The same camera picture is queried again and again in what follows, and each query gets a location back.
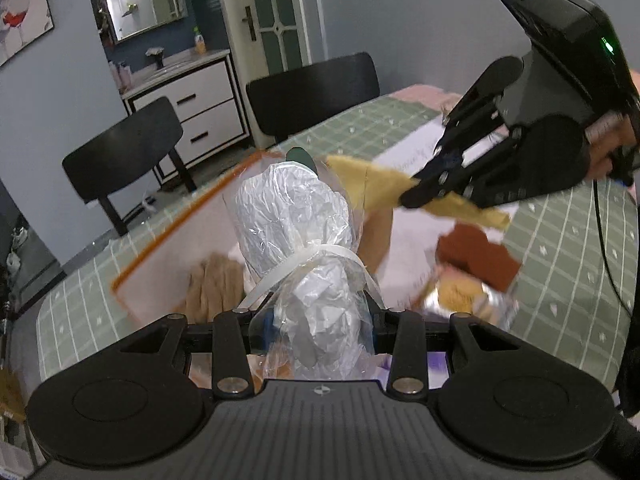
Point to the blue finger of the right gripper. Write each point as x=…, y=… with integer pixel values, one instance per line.
x=474, y=117
x=549, y=156

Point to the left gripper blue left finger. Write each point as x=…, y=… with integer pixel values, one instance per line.
x=240, y=344

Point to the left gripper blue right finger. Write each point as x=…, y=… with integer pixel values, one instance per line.
x=402, y=336

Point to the brown plush cloth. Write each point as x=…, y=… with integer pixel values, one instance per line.
x=215, y=286

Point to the silver foil snack bag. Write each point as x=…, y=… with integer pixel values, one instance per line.
x=450, y=291

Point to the orange cardboard box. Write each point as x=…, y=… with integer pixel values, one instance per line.
x=157, y=280

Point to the clear bag with tissue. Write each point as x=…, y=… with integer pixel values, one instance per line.
x=298, y=237

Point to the brown bear-shaped sponge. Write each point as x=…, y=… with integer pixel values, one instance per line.
x=468, y=249

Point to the yellow cloth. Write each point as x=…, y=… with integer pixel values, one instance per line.
x=370, y=187

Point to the person right hand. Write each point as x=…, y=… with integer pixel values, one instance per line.
x=620, y=135

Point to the green grid tablecloth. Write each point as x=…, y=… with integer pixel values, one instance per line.
x=579, y=250

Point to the white printed paper sheet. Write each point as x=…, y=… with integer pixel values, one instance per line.
x=430, y=154

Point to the black chair right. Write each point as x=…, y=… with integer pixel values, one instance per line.
x=293, y=101

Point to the black chair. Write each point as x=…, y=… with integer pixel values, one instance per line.
x=293, y=101
x=125, y=153

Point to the black chair left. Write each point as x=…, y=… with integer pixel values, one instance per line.
x=125, y=153

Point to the white drawer cabinet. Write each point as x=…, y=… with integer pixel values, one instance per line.
x=204, y=91

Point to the yellow green bottle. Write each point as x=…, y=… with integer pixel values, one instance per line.
x=199, y=42

